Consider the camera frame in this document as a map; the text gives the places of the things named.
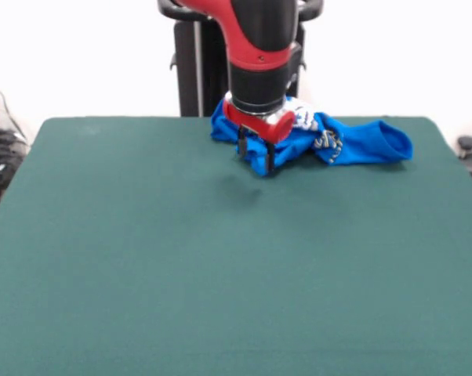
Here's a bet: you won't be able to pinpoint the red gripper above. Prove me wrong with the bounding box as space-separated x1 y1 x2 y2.
223 92 297 174

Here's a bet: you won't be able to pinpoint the blue printed T-shirt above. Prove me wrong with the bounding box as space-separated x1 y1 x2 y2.
209 97 414 178

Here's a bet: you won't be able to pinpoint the dark green table cloth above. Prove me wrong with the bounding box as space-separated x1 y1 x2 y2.
0 115 472 376

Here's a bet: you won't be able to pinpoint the black office chair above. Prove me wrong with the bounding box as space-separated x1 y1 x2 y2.
456 135 472 197

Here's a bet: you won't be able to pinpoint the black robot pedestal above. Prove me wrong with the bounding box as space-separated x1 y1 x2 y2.
157 0 325 118

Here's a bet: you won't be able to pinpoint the black cable tangle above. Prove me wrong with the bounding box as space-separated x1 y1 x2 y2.
0 72 31 207

